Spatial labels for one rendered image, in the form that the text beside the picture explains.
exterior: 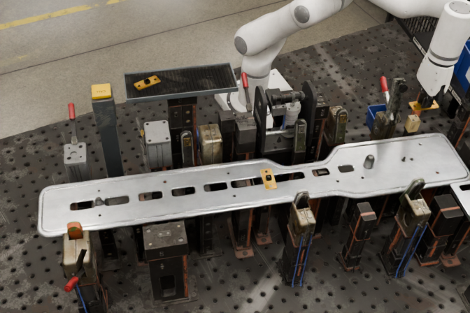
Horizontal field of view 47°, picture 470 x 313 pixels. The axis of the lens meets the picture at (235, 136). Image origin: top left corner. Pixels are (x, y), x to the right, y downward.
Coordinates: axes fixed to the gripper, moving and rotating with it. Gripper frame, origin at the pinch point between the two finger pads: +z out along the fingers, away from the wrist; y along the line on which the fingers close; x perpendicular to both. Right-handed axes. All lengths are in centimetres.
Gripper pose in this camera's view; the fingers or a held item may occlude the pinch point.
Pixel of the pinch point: (425, 99)
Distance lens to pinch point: 172.8
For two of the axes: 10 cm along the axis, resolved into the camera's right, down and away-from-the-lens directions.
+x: 9.8, -1.2, 1.8
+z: -0.4, 7.0, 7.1
